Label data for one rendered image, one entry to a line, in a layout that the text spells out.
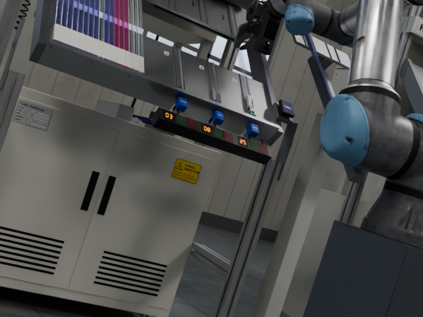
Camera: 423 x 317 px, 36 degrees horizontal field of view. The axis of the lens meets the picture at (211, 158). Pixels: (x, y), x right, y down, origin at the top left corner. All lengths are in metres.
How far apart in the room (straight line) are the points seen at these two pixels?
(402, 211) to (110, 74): 0.78
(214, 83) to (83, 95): 3.60
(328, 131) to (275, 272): 0.87
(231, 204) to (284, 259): 4.31
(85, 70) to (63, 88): 3.68
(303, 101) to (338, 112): 5.44
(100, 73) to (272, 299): 0.86
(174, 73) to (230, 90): 0.18
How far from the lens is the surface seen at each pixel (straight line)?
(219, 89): 1.79
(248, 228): 1.83
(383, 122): 1.17
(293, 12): 1.70
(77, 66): 1.60
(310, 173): 1.97
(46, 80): 5.24
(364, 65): 1.23
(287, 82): 6.45
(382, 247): 1.19
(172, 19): 2.35
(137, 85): 1.64
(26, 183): 1.91
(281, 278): 2.00
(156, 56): 1.75
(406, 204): 1.22
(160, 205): 2.03
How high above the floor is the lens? 0.58
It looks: level
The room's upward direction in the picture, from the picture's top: 18 degrees clockwise
